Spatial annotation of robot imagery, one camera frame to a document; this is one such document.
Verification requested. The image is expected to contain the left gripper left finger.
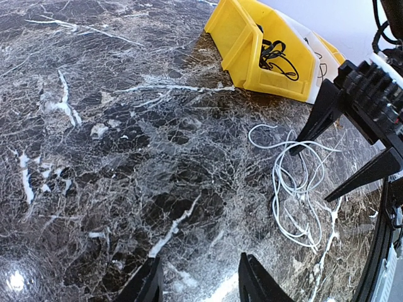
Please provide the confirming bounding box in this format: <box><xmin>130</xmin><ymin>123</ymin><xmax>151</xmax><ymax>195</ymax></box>
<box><xmin>115</xmin><ymin>256</ymin><xmax>164</xmax><ymax>302</ymax></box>

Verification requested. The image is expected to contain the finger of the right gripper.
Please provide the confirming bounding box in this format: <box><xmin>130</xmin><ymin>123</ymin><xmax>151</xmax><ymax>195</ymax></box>
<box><xmin>296</xmin><ymin>79</ymin><xmax>343</xmax><ymax>143</ymax></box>
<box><xmin>324</xmin><ymin>148</ymin><xmax>402</xmax><ymax>202</ymax></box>

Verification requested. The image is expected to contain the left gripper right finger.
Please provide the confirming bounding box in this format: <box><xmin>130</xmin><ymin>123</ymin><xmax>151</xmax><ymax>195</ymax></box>
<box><xmin>238</xmin><ymin>252</ymin><xmax>293</xmax><ymax>302</ymax></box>

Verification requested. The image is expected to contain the white plastic bin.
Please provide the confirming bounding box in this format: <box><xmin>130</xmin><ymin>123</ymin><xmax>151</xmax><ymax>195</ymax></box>
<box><xmin>275</xmin><ymin>9</ymin><xmax>340</xmax><ymax>104</ymax></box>

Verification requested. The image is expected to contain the right yellow plastic bin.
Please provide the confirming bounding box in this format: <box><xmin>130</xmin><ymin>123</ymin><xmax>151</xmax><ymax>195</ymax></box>
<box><xmin>315</xmin><ymin>33</ymin><xmax>346</xmax><ymax>65</ymax></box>

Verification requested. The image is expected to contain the yellow plastic bin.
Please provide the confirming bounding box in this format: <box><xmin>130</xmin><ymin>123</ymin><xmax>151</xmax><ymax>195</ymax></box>
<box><xmin>315</xmin><ymin>33</ymin><xmax>346</xmax><ymax>65</ymax></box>
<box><xmin>205</xmin><ymin>0</ymin><xmax>315</xmax><ymax>102</ymax></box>

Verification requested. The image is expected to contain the left yellow plastic bin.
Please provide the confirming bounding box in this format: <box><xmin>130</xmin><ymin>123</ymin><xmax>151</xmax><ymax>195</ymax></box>
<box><xmin>205</xmin><ymin>0</ymin><xmax>315</xmax><ymax>102</ymax></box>

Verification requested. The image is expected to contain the black front rail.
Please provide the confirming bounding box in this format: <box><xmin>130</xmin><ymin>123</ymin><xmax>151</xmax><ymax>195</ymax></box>
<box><xmin>353</xmin><ymin>177</ymin><xmax>402</xmax><ymax>301</ymax></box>

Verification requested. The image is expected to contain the white slotted cable duct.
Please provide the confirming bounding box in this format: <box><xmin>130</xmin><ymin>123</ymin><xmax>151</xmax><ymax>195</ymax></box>
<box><xmin>372</xmin><ymin>245</ymin><xmax>398</xmax><ymax>302</ymax></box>

